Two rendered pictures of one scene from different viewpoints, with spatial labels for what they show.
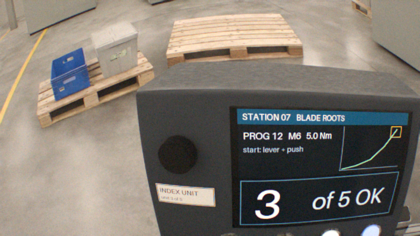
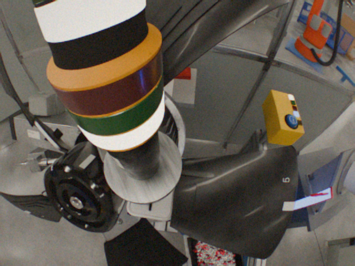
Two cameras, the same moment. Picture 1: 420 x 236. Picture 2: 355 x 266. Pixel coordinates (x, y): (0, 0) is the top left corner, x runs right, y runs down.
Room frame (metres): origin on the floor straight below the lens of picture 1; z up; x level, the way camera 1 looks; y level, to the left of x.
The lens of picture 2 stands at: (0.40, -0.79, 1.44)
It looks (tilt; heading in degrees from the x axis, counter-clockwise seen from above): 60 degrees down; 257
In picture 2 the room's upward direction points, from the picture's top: 4 degrees clockwise
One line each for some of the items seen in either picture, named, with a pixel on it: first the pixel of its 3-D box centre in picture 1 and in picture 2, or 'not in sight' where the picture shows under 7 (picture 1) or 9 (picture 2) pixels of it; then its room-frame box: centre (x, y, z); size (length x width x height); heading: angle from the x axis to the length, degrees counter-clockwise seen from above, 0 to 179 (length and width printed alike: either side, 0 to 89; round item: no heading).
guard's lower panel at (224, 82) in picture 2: not in sight; (182, 103); (0.22, -1.54, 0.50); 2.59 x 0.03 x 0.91; 164
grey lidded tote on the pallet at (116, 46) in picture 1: (113, 47); not in sight; (3.08, 0.77, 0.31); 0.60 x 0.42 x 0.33; 20
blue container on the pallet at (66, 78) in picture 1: (69, 72); not in sight; (2.91, 1.24, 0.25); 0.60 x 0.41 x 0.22; 20
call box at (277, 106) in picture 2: not in sight; (281, 118); (-0.01, -1.03, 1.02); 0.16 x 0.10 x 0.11; 74
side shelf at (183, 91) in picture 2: not in sight; (157, 82); (0.38, -1.41, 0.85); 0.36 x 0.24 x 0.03; 164
